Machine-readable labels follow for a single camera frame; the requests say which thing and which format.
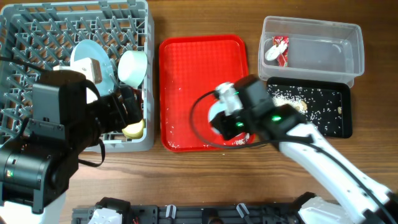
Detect blue bowl with food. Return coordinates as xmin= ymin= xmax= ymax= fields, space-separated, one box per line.
xmin=208 ymin=101 xmax=226 ymax=134

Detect spilled rice and food scraps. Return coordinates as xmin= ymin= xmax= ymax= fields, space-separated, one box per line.
xmin=267 ymin=84 xmax=343 ymax=138

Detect red snack wrapper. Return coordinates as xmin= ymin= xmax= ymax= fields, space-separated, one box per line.
xmin=272 ymin=36 xmax=289 ymax=67

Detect clear plastic bin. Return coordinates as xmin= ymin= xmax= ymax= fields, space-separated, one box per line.
xmin=257 ymin=16 xmax=364 ymax=88

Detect white napkin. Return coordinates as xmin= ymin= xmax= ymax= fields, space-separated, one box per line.
xmin=264 ymin=41 xmax=288 ymax=61

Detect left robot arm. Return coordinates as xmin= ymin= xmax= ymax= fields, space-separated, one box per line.
xmin=1 ymin=70 xmax=142 ymax=223

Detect yellow cup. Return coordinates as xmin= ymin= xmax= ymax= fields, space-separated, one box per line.
xmin=122 ymin=119 xmax=145 ymax=139

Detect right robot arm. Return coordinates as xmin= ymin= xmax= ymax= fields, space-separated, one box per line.
xmin=210 ymin=105 xmax=397 ymax=223

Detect black tray bin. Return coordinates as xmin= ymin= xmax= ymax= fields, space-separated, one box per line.
xmin=266 ymin=77 xmax=353 ymax=138

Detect red plastic tray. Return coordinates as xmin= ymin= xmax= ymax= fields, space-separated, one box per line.
xmin=159 ymin=34 xmax=254 ymax=152

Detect green bowl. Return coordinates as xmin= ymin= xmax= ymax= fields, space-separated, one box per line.
xmin=118 ymin=50 xmax=148 ymax=89

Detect light blue plate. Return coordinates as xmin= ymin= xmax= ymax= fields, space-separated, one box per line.
xmin=70 ymin=39 xmax=114 ymax=96

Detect grey dishwasher rack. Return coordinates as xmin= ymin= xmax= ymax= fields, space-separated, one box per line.
xmin=1 ymin=0 xmax=155 ymax=142

